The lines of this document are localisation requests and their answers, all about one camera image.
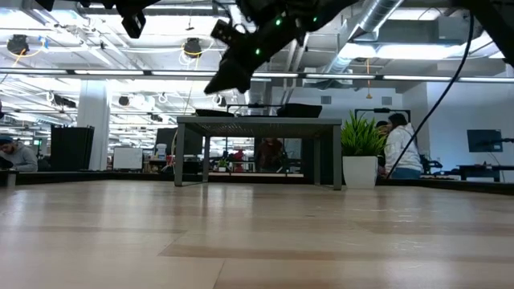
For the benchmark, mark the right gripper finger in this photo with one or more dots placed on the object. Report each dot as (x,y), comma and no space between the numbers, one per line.
(231,78)

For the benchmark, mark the black leaf-shaped mini plate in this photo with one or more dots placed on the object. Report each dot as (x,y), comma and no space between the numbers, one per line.
(214,113)

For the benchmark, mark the black ceiling spotlight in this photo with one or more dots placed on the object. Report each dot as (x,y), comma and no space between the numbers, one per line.
(18,44)
(193,48)

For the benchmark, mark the grey perforated metal shelf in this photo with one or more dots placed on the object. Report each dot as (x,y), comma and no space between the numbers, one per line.
(261,126)

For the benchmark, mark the black background monitor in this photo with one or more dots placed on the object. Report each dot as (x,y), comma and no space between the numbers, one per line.
(192,140)

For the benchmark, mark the person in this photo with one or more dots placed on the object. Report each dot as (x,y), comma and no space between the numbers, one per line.
(381,126)
(20,158)
(401,148)
(239,155)
(270,154)

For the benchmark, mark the long ceiling light strip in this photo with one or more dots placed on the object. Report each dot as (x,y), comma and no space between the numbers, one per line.
(341,76)

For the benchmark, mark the small background plant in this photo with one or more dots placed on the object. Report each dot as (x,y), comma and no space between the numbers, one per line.
(222,164)

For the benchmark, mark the white board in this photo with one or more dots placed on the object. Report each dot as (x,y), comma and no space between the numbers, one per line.
(127,158)

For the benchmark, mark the black cabinet panel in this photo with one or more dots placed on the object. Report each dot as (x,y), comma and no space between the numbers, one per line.
(72,148)

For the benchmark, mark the green plant in white pot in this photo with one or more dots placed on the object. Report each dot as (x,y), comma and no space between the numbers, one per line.
(360,170)

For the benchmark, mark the black office desk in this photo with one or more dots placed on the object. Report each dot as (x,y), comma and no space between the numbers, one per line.
(482,170)

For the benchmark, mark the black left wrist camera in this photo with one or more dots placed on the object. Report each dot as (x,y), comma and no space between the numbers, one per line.
(134,25)

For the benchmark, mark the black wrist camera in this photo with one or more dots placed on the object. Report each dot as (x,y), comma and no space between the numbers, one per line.
(134,25)
(225,31)

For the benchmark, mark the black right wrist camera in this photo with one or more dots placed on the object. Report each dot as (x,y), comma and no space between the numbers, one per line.
(225,31)

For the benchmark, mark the silver ceiling duct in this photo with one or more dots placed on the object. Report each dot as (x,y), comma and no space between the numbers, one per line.
(375,18)

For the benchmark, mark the black background frame stand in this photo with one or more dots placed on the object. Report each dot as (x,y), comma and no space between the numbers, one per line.
(381,110)

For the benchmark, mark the black wall monitor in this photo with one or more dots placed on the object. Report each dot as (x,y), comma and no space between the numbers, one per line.
(484,140)

